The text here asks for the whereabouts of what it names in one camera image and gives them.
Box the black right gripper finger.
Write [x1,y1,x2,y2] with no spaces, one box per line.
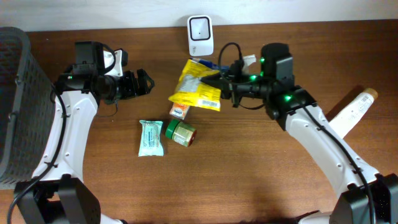
[200,76,232,100]
[210,69,231,78]

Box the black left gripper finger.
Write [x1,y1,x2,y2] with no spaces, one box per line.
[123,71,136,98]
[137,69,155,96]

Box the yellow snack bag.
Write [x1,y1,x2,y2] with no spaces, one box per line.
[168,59,221,111]

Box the orange small carton box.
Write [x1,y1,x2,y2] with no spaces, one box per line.
[169,103,190,120]

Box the teal wipes packet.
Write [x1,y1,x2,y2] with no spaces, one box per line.
[138,120,164,157]

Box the green lid jar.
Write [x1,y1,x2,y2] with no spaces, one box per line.
[165,119,197,147]

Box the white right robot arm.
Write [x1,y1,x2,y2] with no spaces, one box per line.
[201,43,397,223]

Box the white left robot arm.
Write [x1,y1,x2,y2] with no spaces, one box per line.
[1,41,155,223]

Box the white barcode scanner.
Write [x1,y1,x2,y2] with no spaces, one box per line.
[187,15,214,57]

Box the dark grey plastic basket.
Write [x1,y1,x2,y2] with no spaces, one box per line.
[1,27,55,190]

